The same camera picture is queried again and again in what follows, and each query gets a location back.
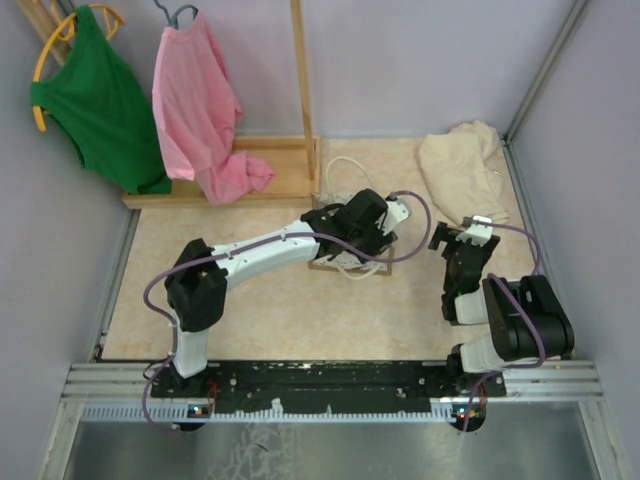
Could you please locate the cream folded cloth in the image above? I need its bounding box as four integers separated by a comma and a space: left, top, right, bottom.
417, 120, 509, 226

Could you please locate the green tank top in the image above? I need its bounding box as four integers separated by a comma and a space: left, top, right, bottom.
30, 5, 171, 195

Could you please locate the wooden clothes rack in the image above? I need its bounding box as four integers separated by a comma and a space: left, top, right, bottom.
16, 1, 321, 210

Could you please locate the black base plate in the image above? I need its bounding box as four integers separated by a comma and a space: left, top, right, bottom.
151, 360, 481, 415

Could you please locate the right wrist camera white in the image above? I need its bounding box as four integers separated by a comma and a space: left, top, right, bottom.
462, 215, 493, 242

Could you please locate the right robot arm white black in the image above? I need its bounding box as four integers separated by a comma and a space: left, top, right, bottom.
428, 216, 575, 396

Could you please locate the yellow clothes hanger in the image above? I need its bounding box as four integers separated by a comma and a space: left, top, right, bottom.
32, 1, 126, 132

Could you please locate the aluminium frame rail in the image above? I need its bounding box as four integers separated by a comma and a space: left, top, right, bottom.
62, 360, 603, 425

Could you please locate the pink shirt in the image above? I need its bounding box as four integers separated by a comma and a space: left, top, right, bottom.
152, 14, 275, 205

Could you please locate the canvas tote bag patterned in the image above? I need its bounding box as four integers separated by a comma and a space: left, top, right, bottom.
308, 156, 392, 281

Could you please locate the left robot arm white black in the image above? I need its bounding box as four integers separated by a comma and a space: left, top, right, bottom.
164, 189, 411, 397

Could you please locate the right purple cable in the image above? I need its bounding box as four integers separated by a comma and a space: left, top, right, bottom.
462, 222, 547, 434

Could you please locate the grey clothes hanger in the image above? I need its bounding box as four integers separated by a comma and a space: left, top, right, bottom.
153, 0, 199, 30

